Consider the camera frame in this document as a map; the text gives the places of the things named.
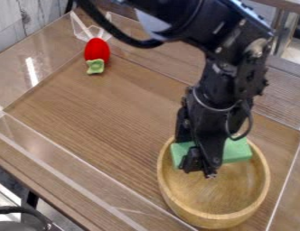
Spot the brown wooden bowl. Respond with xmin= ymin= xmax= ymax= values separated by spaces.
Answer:
xmin=157 ymin=139 xmax=270 ymax=229

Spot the green rectangular block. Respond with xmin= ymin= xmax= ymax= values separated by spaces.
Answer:
xmin=169 ymin=138 xmax=253 ymax=169

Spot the clear acrylic corner bracket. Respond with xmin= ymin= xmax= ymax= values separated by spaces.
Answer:
xmin=69 ymin=12 xmax=113 ymax=42

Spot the red strawberry toy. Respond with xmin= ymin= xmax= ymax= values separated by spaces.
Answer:
xmin=83 ymin=38 xmax=110 ymax=75

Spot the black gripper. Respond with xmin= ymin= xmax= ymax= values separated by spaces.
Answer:
xmin=173 ymin=86 xmax=254 ymax=179

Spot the clear acrylic tray wall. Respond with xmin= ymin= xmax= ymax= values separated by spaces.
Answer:
xmin=0 ymin=110 xmax=197 ymax=231

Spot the black cable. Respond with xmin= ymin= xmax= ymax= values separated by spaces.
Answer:
xmin=0 ymin=206 xmax=51 ymax=231

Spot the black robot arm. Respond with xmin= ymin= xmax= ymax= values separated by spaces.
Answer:
xmin=78 ymin=0 xmax=274 ymax=178

